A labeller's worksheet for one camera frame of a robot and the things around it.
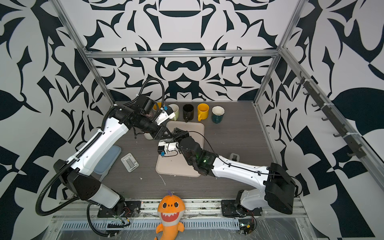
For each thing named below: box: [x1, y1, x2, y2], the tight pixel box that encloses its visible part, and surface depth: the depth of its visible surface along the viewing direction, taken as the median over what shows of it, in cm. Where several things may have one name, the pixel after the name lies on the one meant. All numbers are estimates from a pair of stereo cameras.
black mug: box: [182, 104, 194, 123], surface depth 107 cm
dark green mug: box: [211, 105, 226, 124], surface depth 104 cm
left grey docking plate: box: [120, 152, 140, 173], surface depth 91 cm
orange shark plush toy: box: [155, 191, 186, 240], surface depth 67 cm
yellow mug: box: [197, 103, 210, 122], surface depth 107 cm
